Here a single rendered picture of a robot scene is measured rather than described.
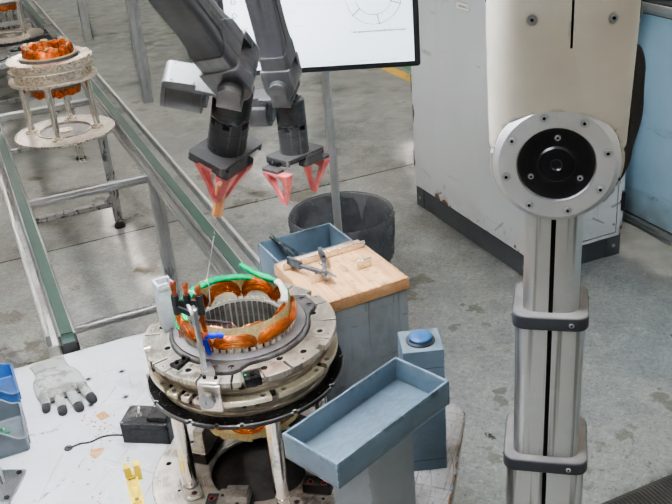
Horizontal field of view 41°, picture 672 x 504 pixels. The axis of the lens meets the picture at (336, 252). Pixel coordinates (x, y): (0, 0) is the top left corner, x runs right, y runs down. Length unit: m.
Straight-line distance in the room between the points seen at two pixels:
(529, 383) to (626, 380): 1.91
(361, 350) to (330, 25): 1.00
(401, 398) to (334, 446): 0.15
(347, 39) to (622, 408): 1.56
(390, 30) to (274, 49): 0.79
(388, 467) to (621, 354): 2.15
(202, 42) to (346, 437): 0.60
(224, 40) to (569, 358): 0.67
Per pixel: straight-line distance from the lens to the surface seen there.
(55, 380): 2.02
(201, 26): 1.13
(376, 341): 1.69
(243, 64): 1.20
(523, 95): 1.12
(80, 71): 3.54
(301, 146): 1.72
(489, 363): 3.32
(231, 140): 1.29
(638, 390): 3.24
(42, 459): 1.84
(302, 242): 1.88
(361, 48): 2.38
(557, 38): 1.08
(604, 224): 3.99
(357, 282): 1.65
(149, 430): 1.78
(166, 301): 1.49
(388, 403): 1.40
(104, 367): 2.06
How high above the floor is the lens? 1.85
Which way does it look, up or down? 26 degrees down
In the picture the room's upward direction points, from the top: 5 degrees counter-clockwise
